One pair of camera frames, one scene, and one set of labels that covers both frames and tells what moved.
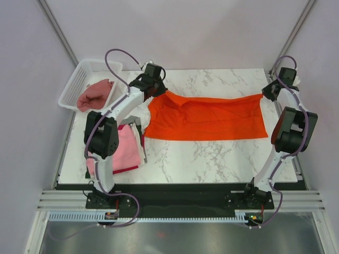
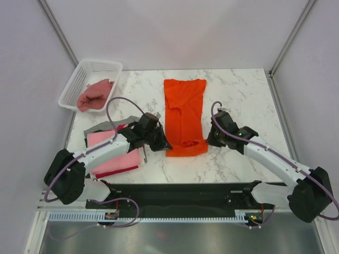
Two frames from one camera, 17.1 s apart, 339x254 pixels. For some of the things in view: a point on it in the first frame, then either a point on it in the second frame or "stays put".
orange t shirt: x=174 y=116 → x=184 y=105
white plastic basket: x=88 y=71 stays put
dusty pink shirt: x=95 y=97 stays put
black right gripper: x=266 y=92 → x=211 y=139
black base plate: x=178 y=200 stays put
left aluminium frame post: x=47 y=12 stays put
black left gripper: x=163 y=89 → x=163 y=144
